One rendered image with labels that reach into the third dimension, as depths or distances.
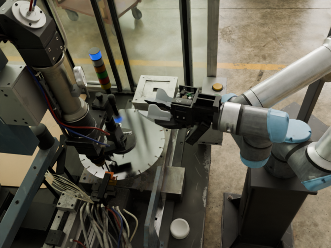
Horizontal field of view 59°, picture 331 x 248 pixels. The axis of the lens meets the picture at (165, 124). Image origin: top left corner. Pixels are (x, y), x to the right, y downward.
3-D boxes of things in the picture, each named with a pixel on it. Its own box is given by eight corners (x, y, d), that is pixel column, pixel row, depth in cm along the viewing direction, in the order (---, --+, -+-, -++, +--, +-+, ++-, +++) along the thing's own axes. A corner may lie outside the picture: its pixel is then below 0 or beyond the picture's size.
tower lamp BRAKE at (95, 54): (92, 53, 119) (90, 46, 117) (103, 53, 118) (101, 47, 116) (88, 60, 116) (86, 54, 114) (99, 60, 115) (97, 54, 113)
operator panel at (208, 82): (203, 98, 149) (203, 76, 138) (225, 100, 147) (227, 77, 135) (197, 143, 132) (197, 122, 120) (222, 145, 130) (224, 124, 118)
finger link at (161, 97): (147, 80, 79) (178, 89, 75) (150, 96, 83) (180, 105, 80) (141, 87, 77) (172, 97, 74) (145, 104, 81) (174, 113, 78)
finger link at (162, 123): (156, 109, 77) (189, 111, 75) (157, 114, 78) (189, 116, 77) (152, 123, 74) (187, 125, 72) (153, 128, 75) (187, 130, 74)
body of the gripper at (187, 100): (177, 83, 74) (224, 90, 71) (179, 107, 81) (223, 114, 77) (167, 104, 70) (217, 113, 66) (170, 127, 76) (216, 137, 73)
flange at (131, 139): (110, 156, 108) (108, 153, 106) (105, 134, 115) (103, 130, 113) (139, 147, 109) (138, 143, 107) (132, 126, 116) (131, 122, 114)
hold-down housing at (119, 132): (112, 129, 100) (95, 86, 84) (125, 132, 99) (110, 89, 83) (105, 142, 96) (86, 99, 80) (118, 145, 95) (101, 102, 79)
